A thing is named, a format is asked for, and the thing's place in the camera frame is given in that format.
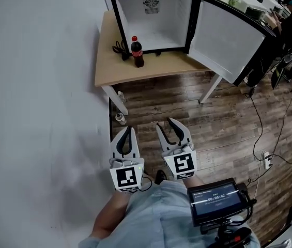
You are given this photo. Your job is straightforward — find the black monitor mount red button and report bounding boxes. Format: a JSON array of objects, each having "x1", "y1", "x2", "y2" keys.
[{"x1": 199, "y1": 214, "x2": 253, "y2": 248}]

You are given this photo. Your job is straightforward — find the person's black shoe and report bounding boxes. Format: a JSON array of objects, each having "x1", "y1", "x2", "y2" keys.
[{"x1": 154, "y1": 169, "x2": 167, "y2": 185}]

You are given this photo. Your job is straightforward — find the black power cable with plug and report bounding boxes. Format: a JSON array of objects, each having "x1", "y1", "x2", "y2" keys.
[{"x1": 112, "y1": 39, "x2": 132, "y2": 61}]

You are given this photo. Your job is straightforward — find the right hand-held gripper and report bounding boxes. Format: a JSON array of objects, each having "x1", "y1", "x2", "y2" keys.
[{"x1": 156, "y1": 117, "x2": 197, "y2": 181}]

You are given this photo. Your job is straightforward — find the person's light blue shirt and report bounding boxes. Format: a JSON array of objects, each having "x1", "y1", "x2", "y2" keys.
[{"x1": 78, "y1": 180, "x2": 262, "y2": 248}]

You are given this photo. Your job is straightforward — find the person's right forearm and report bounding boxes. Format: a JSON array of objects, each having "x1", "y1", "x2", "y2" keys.
[{"x1": 185, "y1": 175, "x2": 205, "y2": 190}]

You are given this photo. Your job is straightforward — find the wooden table white legs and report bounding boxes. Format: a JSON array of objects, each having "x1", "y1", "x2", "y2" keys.
[{"x1": 95, "y1": 10, "x2": 224, "y2": 116}]

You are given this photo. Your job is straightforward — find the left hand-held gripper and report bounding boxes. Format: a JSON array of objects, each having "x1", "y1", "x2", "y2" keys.
[{"x1": 108, "y1": 126, "x2": 145, "y2": 194}]

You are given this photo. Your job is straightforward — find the person's left forearm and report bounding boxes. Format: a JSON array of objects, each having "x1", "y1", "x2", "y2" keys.
[{"x1": 90, "y1": 190, "x2": 131, "y2": 240}]

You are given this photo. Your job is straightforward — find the black fridge door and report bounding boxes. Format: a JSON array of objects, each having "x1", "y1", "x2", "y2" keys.
[{"x1": 188, "y1": 0, "x2": 277, "y2": 87}]

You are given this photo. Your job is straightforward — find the white box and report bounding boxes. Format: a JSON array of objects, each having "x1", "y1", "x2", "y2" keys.
[{"x1": 225, "y1": 0, "x2": 268, "y2": 13}]

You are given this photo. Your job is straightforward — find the black monitor screen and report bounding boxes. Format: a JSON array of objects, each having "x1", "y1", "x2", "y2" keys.
[{"x1": 187, "y1": 177, "x2": 252, "y2": 228}]

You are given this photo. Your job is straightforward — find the black fridge white interior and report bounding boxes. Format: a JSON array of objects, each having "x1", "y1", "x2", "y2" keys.
[{"x1": 109, "y1": 0, "x2": 277, "y2": 87}]

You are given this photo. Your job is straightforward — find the long black floor cable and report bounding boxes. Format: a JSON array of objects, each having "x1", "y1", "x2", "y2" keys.
[{"x1": 243, "y1": 93, "x2": 265, "y2": 162}]

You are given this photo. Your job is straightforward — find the thin black cable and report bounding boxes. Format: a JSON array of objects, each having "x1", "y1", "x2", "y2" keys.
[{"x1": 267, "y1": 86, "x2": 292, "y2": 165}]

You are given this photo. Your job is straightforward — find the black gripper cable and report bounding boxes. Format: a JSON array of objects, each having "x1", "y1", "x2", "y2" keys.
[{"x1": 138, "y1": 173, "x2": 153, "y2": 192}]

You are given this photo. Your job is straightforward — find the cola drink bottle red cap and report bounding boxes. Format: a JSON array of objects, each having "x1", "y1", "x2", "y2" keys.
[{"x1": 130, "y1": 36, "x2": 145, "y2": 69}]

